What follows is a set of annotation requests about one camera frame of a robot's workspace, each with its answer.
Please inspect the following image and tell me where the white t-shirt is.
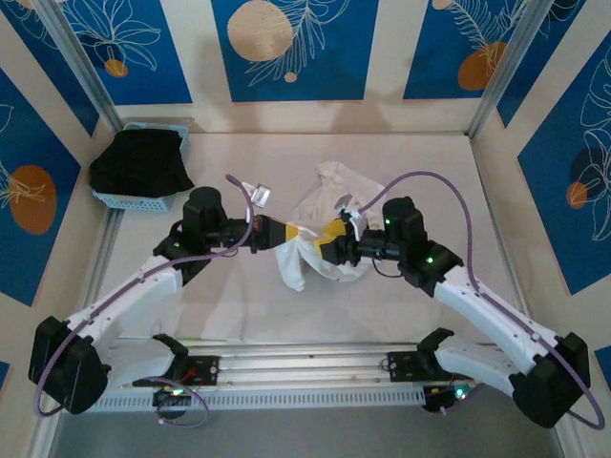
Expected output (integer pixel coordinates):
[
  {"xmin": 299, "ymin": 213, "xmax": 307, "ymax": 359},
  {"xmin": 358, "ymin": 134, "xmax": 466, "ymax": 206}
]
[{"xmin": 274, "ymin": 160, "xmax": 386, "ymax": 293}]

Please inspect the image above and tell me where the light blue perforated basket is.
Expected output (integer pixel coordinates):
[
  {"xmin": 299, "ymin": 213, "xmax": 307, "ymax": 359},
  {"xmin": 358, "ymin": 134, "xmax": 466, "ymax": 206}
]
[{"xmin": 92, "ymin": 122, "xmax": 193, "ymax": 215}]

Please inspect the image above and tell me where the black cloth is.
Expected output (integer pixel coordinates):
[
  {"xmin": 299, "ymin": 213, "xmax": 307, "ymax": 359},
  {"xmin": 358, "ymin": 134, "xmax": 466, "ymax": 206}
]
[{"xmin": 89, "ymin": 128, "xmax": 196, "ymax": 199}]

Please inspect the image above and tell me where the black controller board with LED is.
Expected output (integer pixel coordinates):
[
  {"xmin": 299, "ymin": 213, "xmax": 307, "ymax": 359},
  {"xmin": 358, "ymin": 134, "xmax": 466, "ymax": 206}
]
[
  {"xmin": 152, "ymin": 385, "xmax": 192, "ymax": 421},
  {"xmin": 422, "ymin": 381, "xmax": 474, "ymax": 416}
]

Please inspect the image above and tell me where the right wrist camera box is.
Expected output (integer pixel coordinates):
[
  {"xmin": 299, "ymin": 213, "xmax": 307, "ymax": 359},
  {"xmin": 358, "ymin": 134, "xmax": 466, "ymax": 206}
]
[{"xmin": 333, "ymin": 193, "xmax": 364, "ymax": 225}]

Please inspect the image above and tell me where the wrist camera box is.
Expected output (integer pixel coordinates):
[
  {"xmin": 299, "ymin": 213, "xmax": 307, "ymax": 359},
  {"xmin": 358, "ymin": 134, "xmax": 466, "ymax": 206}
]
[
  {"xmin": 333, "ymin": 193, "xmax": 364, "ymax": 225},
  {"xmin": 241, "ymin": 180, "xmax": 273, "ymax": 211}
]

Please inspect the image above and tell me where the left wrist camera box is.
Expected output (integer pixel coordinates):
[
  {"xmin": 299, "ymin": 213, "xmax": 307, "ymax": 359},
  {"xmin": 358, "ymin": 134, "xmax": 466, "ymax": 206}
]
[{"xmin": 241, "ymin": 180, "xmax": 273, "ymax": 211}]

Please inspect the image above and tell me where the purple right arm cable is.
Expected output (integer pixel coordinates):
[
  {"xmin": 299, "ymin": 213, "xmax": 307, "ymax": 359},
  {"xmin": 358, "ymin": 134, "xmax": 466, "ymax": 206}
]
[{"xmin": 362, "ymin": 170, "xmax": 605, "ymax": 428}]

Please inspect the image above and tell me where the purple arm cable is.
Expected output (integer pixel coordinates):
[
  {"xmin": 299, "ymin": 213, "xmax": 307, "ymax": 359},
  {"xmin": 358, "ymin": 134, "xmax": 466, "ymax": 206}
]
[
  {"xmin": 33, "ymin": 174, "xmax": 262, "ymax": 428},
  {"xmin": 362, "ymin": 170, "xmax": 605, "ymax": 428}
]

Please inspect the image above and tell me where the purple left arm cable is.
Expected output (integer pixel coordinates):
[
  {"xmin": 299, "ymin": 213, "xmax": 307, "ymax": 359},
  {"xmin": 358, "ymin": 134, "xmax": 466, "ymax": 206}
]
[{"xmin": 33, "ymin": 174, "xmax": 262, "ymax": 428}]

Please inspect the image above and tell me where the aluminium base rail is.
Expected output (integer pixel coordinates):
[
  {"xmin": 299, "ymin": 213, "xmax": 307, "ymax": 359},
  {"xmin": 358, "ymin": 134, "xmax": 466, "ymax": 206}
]
[{"xmin": 40, "ymin": 341, "xmax": 478, "ymax": 395}]

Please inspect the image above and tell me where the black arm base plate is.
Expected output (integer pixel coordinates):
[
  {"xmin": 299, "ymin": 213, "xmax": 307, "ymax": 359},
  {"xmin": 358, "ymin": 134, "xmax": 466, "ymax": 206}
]
[
  {"xmin": 387, "ymin": 350, "xmax": 431, "ymax": 383},
  {"xmin": 161, "ymin": 355, "xmax": 221, "ymax": 387}
]

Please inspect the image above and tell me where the white slotted cable duct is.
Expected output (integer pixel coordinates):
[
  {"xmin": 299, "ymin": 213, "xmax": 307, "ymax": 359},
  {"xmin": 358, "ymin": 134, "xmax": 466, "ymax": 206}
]
[{"xmin": 90, "ymin": 385, "xmax": 426, "ymax": 412}]

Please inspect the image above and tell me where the aluminium frame post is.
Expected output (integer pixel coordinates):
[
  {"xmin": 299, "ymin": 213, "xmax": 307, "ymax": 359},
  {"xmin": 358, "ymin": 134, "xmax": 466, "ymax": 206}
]
[
  {"xmin": 35, "ymin": 0, "xmax": 123, "ymax": 133},
  {"xmin": 467, "ymin": 0, "xmax": 558, "ymax": 139}
]

